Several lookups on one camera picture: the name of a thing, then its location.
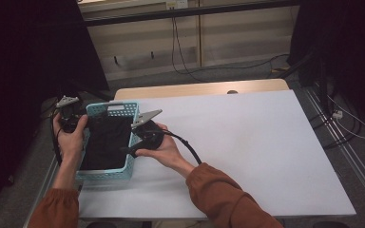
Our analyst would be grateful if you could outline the black floor cable bundle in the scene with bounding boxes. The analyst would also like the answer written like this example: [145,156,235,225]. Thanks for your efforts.
[308,53,364,151]

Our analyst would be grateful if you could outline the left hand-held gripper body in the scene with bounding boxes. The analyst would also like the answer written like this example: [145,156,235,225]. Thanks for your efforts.
[55,95,84,134]

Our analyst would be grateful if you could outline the aluminium floor rail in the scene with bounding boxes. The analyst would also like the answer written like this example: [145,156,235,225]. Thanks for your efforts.
[22,155,60,228]
[303,87,365,208]

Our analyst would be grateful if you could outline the black hanging floor cable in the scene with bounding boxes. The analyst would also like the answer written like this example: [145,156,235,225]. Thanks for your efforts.
[170,16,291,84]

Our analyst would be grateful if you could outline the white table mat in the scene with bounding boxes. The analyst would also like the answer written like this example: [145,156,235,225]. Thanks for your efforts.
[77,89,357,220]

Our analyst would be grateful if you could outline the light blue plastic basket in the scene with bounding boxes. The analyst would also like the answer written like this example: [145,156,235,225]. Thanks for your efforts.
[75,101,141,183]

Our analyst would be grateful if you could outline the black curtain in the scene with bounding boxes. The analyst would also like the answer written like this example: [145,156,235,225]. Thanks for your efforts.
[288,0,365,134]
[0,0,110,219]

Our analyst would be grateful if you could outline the person's right hand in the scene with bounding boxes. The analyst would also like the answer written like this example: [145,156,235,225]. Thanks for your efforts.
[135,123,188,174]

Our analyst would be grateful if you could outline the wooden table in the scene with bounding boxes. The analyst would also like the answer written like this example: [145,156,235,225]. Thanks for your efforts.
[113,78,290,102]

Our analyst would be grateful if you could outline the black cloth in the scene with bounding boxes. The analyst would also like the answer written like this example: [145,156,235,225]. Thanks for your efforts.
[79,114,135,172]

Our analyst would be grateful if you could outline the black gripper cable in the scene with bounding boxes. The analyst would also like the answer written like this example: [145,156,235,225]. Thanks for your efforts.
[48,107,64,166]
[162,129,203,166]

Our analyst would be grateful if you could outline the beige wall cabinet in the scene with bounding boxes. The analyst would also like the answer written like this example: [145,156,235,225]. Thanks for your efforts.
[77,0,300,82]

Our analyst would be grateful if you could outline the black metal stand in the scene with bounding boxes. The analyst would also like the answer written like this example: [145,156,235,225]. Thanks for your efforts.
[54,79,116,107]

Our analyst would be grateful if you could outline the white wall socket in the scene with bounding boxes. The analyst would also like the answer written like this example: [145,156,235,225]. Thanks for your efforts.
[165,0,190,10]

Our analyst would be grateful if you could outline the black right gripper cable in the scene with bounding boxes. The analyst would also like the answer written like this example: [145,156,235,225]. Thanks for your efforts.
[162,129,203,166]

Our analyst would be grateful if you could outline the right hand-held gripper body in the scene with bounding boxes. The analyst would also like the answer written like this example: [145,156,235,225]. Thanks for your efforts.
[130,108,166,151]

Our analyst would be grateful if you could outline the person's left hand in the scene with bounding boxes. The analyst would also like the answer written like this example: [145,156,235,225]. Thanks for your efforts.
[52,113,89,161]

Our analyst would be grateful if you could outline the black horizontal bar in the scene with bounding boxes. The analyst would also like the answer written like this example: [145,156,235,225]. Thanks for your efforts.
[82,0,300,28]

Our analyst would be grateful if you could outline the white floor cable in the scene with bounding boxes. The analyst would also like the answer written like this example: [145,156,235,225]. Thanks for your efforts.
[326,94,365,141]

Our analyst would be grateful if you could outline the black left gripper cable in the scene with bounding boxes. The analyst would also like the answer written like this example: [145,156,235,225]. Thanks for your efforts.
[48,107,64,166]

